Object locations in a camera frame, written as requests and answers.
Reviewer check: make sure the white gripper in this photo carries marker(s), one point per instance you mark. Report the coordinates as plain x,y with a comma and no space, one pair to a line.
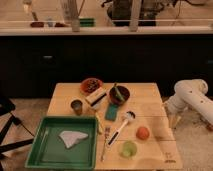
173,105

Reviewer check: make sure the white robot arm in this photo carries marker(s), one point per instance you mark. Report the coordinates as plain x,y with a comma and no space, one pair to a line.
189,93

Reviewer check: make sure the green plastic cup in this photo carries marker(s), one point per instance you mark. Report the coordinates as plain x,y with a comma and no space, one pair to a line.
128,149

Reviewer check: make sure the white black dish brush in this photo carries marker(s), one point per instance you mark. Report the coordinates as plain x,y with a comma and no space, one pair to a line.
128,118

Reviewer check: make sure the green vegetable in bowl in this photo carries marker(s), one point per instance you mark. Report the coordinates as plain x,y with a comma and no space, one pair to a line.
118,92

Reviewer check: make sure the teal sponge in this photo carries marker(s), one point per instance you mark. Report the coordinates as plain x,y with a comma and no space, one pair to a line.
111,112

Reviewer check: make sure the dark red bowl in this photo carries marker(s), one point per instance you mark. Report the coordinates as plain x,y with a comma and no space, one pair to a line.
115,99

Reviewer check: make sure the silver fork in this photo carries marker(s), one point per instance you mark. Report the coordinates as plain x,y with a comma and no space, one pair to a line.
106,135

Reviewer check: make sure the yellow green utensil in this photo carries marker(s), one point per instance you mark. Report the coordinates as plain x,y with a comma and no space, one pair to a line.
100,128

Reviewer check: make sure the white black box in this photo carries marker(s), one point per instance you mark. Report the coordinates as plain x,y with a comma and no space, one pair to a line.
93,98

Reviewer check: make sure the orange plate with food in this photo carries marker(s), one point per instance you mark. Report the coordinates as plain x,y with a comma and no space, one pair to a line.
89,85

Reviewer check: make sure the white crumpled cloth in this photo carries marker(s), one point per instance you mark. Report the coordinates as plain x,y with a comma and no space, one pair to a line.
71,138

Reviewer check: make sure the green box on counter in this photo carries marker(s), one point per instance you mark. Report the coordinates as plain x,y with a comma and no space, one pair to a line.
87,22

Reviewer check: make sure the green plastic tray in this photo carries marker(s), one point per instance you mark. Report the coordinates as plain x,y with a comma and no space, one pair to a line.
48,151

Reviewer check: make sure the black tripod stand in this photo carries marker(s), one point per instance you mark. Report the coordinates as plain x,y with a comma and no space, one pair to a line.
7,107

